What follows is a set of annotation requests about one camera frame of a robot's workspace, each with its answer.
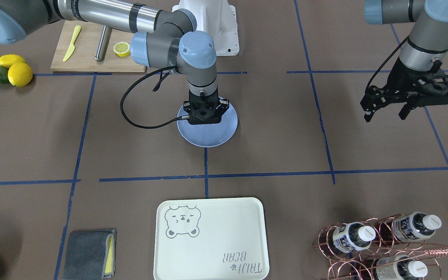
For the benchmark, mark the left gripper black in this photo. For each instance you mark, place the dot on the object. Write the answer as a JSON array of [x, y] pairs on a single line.
[[398, 80]]

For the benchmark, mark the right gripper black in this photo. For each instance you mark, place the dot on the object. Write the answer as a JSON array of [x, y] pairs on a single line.
[[222, 106]]

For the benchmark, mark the blue plate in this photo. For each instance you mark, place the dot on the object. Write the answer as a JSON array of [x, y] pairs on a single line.
[[210, 135]]

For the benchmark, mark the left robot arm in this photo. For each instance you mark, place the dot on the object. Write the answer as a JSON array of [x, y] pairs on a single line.
[[428, 39]]

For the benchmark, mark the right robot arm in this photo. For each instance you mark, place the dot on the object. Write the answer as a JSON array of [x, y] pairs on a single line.
[[165, 40]]

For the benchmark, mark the half lemon slice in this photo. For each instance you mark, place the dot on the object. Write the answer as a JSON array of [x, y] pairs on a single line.
[[122, 49]]

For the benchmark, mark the cream bear tray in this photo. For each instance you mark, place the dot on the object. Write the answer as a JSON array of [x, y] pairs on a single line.
[[211, 239]]

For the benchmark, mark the wooden cutting board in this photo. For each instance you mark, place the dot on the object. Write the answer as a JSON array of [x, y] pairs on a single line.
[[83, 58]]

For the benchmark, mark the yellow plastic knife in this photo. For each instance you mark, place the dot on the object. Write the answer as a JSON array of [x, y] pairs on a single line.
[[71, 47]]

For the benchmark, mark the grey folded cloth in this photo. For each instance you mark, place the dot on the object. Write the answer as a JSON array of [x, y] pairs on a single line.
[[90, 255]]

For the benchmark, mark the yellow lemon front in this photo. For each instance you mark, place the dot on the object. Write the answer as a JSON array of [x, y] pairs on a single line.
[[20, 74]]

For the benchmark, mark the yellow lemon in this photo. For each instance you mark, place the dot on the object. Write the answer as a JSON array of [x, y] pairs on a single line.
[[20, 74], [7, 60]]

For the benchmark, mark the yellow lemon rear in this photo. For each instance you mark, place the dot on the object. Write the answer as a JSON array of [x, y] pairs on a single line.
[[7, 60]]

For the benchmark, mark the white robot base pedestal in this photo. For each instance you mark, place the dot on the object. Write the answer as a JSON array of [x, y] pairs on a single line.
[[218, 19]]

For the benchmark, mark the copper wire bottle rack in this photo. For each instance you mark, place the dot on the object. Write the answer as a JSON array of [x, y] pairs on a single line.
[[350, 266]]

